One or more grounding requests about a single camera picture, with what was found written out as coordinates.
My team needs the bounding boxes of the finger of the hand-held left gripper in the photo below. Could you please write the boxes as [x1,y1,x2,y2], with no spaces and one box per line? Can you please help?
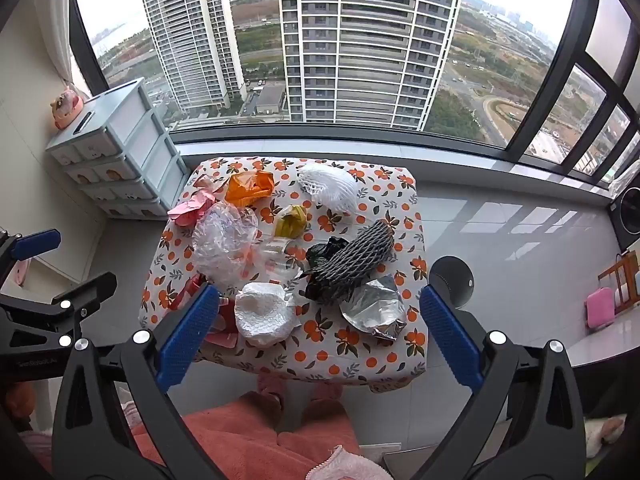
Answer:
[0,228,62,284]
[0,272,119,356]

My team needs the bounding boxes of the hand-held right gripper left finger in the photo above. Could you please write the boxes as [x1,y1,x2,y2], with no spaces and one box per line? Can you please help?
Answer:
[52,282,221,480]

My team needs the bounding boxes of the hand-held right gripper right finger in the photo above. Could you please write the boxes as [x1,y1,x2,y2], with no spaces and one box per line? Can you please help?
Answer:
[415,284,587,480]

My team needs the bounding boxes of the grey round waste bin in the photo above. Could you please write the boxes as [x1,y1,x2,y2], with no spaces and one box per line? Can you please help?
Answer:
[427,255,475,309]

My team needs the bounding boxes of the clear plastic bag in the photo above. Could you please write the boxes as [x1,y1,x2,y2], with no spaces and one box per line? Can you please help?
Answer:
[191,200,261,291]

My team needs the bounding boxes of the pink paper bag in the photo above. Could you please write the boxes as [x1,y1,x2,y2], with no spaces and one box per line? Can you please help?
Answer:
[167,192,221,227]

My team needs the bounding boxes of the person's left hand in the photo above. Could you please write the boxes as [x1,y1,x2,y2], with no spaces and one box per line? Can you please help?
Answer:
[6,383,37,420]

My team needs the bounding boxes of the red packet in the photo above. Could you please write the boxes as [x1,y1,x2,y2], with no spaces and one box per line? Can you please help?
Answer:
[170,272,239,349]

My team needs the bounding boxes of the silver foil bag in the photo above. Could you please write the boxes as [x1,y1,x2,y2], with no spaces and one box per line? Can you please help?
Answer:
[339,274,409,344]

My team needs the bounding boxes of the pink fuzzy slipper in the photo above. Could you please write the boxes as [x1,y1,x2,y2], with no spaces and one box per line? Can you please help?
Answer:
[309,381,347,407]
[256,374,287,407]

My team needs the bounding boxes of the clear plastic cup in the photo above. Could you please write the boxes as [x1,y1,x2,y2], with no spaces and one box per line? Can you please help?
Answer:
[257,237,311,286]

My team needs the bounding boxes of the person's legs in coral pants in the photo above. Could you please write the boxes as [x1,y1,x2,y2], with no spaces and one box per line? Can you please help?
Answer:
[131,391,362,480]

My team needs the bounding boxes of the black foam net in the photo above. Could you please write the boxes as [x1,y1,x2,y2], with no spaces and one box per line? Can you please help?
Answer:
[300,219,396,304]

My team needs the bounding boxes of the pink toy figure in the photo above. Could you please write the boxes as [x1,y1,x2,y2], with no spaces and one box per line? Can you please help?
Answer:
[51,84,85,130]

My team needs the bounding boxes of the grey plastic drawer cabinet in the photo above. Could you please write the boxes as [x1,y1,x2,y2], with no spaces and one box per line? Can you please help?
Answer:
[45,77,189,221]

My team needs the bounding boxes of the black plastic bag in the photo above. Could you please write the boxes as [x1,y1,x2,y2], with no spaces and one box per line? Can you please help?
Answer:
[304,237,351,304]

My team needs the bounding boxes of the yellow green wrapper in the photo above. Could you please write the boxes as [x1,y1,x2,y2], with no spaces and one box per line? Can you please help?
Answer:
[273,204,309,240]

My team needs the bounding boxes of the small pink suitcase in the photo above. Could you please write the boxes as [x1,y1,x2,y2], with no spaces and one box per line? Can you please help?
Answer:
[585,287,616,331]

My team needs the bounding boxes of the orange plastic bag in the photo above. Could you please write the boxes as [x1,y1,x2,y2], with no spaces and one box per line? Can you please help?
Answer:
[224,169,276,209]

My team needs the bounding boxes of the wooden chair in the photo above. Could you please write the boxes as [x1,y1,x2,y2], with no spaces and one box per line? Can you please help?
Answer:
[597,252,640,307]

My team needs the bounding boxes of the pink white plush toy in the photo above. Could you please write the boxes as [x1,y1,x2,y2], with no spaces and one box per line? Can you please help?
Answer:
[584,412,629,461]

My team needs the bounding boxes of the white foam net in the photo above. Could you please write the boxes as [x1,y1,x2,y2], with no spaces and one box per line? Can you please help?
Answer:
[297,162,361,209]

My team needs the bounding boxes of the black round-front appliance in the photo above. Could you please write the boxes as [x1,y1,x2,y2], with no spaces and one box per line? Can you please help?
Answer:
[607,187,640,254]

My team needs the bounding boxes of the white curtain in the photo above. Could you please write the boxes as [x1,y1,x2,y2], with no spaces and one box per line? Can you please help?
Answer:
[34,0,92,102]

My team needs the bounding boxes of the slim high-rise building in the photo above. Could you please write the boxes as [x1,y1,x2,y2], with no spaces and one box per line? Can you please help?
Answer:
[142,0,248,115]

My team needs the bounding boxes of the wide high-rise building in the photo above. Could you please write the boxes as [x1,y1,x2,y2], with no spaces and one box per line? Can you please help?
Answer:
[277,0,463,133]

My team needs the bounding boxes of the black window frame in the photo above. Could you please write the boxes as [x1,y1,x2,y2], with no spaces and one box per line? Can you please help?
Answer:
[67,0,640,196]

